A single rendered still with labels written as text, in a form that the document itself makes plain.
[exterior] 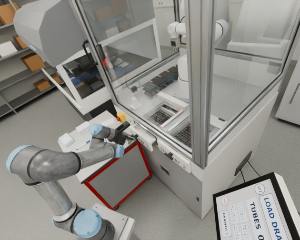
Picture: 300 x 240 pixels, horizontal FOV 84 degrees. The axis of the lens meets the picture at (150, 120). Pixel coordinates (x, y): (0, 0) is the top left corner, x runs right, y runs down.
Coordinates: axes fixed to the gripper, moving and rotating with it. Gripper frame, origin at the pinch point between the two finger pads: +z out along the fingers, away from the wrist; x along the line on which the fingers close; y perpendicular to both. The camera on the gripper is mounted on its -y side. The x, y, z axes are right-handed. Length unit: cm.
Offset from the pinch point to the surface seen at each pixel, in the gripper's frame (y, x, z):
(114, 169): 36.9, -11.1, 11.6
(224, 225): 0, 78, -10
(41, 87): 65, -374, 38
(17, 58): 32, -417, -18
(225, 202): -7, 74, -8
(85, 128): 24, -58, -3
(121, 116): -5.7, -29.4, 5.4
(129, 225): 39, 40, -9
